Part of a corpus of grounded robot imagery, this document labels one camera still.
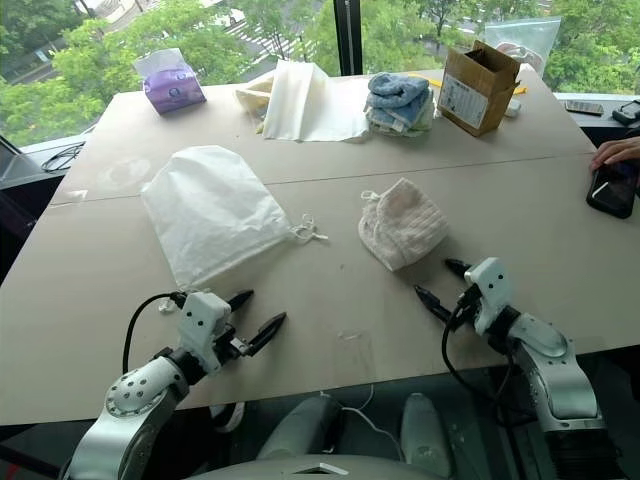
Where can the stack of blue cloths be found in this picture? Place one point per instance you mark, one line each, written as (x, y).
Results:
(400, 102)

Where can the grey robot torso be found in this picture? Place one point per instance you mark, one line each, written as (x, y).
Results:
(310, 470)

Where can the black device on sill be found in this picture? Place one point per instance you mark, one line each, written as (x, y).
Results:
(628, 112)

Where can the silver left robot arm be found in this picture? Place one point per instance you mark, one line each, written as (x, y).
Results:
(135, 395)

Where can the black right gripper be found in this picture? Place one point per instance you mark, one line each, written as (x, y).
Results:
(467, 307)

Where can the purple tissue pack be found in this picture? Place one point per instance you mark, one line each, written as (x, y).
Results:
(172, 90)

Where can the beige cloth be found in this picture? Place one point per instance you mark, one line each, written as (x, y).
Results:
(405, 225)

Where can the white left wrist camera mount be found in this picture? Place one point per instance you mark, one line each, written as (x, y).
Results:
(200, 320)

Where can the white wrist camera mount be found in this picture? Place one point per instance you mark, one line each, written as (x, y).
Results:
(492, 295)
(200, 320)

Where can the white shoe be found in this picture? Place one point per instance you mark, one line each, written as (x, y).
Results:
(227, 417)

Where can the black smartphone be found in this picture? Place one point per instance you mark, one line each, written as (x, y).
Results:
(611, 192)

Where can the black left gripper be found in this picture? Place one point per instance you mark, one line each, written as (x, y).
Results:
(231, 345)

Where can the brown cardboard box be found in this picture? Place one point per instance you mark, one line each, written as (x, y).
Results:
(475, 87)

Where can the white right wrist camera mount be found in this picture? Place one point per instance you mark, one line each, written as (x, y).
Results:
(492, 295)

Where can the person's bare hand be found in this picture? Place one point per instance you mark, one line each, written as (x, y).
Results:
(617, 150)

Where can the black window frame post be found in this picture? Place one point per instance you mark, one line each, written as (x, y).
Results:
(348, 35)

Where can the silver phone on sill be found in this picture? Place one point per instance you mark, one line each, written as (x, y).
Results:
(584, 107)

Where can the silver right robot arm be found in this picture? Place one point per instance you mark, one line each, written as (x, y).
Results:
(555, 360)

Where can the clear zip plastic bag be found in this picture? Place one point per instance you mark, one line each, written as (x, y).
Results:
(530, 40)

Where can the stack of white bags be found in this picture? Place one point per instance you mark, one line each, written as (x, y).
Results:
(305, 105)

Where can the grey rounded robot leg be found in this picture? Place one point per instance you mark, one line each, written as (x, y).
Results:
(300, 427)
(422, 432)

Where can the small white object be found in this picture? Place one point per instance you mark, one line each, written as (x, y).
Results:
(513, 108)

